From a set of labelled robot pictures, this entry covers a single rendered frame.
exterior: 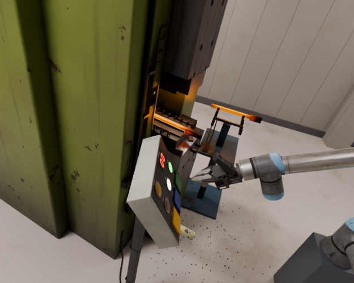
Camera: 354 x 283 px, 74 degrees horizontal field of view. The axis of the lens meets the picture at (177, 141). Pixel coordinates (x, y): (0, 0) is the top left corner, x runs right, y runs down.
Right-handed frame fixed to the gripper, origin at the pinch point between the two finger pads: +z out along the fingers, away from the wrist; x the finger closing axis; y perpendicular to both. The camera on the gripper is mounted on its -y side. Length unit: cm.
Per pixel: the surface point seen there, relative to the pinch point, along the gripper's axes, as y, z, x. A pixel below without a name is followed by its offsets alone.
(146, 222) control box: -10.4, 14.1, -27.0
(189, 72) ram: -34.9, -9.0, 30.9
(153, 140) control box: -21.6, 10.6, 3.7
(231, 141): 55, -20, 93
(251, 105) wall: 138, -69, 288
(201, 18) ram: -55, -20, 31
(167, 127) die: -1.3, 14.9, 46.5
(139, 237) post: 18.4, 32.2, -11.8
